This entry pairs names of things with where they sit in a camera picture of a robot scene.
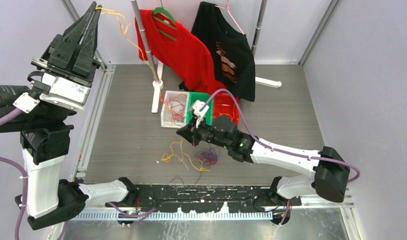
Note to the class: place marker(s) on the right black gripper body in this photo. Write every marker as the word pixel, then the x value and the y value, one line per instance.
pixel 203 132

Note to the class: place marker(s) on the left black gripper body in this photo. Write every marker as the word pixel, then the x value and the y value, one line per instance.
pixel 66 65

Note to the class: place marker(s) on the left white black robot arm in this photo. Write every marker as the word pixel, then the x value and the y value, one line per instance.
pixel 45 141

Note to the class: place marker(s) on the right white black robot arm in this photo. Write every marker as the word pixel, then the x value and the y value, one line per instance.
pixel 323 173

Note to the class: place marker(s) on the white plastic bin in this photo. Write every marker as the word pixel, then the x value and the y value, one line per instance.
pixel 174 109

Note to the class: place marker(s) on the green plastic bin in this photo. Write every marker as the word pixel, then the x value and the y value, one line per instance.
pixel 202 97

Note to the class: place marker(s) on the red plastic bin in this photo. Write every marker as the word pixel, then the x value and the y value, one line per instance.
pixel 225 106

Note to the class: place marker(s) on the metal clothes rack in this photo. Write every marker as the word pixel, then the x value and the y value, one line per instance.
pixel 157 70

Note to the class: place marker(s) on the black printed t-shirt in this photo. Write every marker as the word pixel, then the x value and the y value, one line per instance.
pixel 233 61

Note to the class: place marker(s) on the red t-shirt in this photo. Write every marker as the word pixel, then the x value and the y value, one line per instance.
pixel 177 48

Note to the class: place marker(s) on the green clothes hanger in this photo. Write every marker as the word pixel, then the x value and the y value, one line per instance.
pixel 165 23

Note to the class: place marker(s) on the pink clothes hanger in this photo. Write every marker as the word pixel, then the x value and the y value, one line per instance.
pixel 227 9

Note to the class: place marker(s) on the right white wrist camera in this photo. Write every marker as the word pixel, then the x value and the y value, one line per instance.
pixel 198 111

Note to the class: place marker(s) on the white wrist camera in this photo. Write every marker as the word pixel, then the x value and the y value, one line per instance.
pixel 65 93
pixel 198 111

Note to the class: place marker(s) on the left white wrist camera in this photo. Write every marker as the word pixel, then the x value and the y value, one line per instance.
pixel 65 93

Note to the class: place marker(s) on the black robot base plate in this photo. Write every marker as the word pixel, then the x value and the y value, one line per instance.
pixel 201 198

